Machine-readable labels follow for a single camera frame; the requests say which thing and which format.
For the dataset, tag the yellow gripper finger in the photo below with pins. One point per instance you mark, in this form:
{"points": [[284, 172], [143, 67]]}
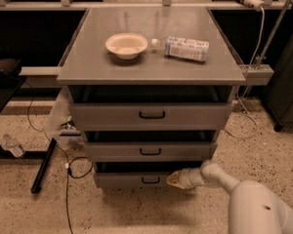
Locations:
{"points": [[175, 184], [175, 176]]}

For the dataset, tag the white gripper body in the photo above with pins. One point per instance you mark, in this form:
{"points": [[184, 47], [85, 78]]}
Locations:
{"points": [[186, 177]]}

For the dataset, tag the grey bottom drawer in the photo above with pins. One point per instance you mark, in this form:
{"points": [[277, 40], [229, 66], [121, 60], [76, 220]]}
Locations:
{"points": [[137, 174]]}

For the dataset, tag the grey drawer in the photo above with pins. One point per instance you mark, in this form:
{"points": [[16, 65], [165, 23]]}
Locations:
{"points": [[137, 174], [147, 108], [149, 146]]}

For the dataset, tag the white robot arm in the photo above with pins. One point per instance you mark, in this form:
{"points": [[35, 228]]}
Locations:
{"points": [[253, 207]]}

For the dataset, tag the grey middle drawer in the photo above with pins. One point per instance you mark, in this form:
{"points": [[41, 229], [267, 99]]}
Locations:
{"points": [[149, 146]]}

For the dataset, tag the grey drawer cabinet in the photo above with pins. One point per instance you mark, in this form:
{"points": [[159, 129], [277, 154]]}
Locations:
{"points": [[90, 63]]}

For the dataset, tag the grey top drawer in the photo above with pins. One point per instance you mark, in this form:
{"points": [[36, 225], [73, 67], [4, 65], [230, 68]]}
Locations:
{"points": [[147, 108]]}

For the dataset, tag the clear plastic bag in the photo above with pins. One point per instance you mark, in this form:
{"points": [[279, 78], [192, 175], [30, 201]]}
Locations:
{"points": [[60, 125]]}

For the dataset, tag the dark cabinet at right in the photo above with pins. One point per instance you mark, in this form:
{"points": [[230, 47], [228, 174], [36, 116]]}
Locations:
{"points": [[278, 94]]}

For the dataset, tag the plastic water bottle with label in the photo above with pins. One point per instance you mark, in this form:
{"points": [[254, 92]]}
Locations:
{"points": [[182, 48]]}

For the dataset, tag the black table leg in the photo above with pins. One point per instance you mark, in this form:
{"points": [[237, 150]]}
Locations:
{"points": [[36, 186]]}

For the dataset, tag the white paper bowl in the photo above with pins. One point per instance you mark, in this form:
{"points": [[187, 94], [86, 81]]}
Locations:
{"points": [[126, 45]]}

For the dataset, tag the empty plastic bottle on floor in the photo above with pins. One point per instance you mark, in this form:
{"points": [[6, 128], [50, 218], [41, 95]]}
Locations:
{"points": [[13, 146]]}

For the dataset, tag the black side table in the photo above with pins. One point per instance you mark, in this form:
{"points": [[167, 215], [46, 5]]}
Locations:
{"points": [[10, 79]]}

